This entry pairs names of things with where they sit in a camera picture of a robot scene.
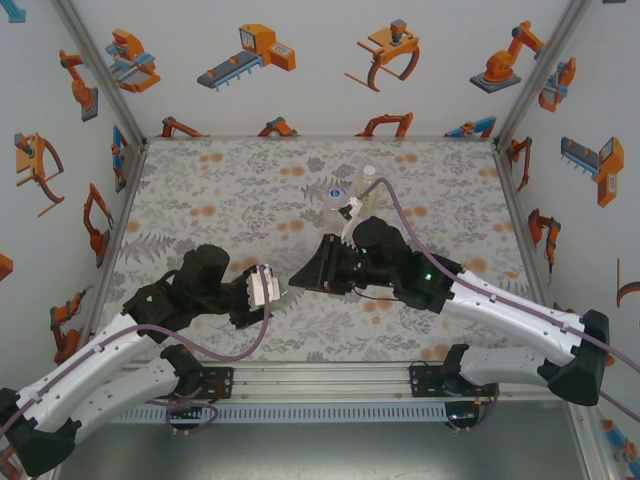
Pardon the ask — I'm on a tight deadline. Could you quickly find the clear plastic bottle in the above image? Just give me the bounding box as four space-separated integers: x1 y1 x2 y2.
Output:
319 187 351 226

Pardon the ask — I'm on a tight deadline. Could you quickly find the grey floral table mat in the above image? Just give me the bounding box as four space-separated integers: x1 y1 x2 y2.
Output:
107 138 556 364

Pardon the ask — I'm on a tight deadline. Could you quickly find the aluminium front frame rail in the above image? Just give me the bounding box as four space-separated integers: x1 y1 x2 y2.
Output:
114 362 586 401

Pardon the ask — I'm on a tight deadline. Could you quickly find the aluminium back frame rail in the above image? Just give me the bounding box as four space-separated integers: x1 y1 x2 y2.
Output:
143 133 497 145

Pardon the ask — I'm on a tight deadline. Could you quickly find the green plastic bottle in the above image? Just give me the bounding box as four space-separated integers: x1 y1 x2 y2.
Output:
272 279 301 309

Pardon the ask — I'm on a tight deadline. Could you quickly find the aluminium side frame rail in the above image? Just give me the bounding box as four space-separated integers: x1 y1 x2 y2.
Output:
492 139 569 361
89 142 149 361

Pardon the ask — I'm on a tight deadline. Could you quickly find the white slotted cable duct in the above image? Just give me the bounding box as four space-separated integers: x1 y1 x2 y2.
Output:
109 403 446 424

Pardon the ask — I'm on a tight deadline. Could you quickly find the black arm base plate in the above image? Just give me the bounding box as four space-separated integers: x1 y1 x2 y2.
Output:
408 364 446 399
199 367 235 400

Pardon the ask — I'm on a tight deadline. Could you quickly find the aluminium frame post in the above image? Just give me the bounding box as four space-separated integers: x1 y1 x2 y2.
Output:
492 0 599 149
49 0 150 149
564 399 621 480

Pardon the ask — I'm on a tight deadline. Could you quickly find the yellow-green labelled tea bottle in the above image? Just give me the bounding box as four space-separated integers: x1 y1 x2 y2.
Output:
352 164 384 216

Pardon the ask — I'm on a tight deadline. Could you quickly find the small green-lit circuit board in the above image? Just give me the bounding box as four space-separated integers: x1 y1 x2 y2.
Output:
166 401 211 427
446 405 480 426

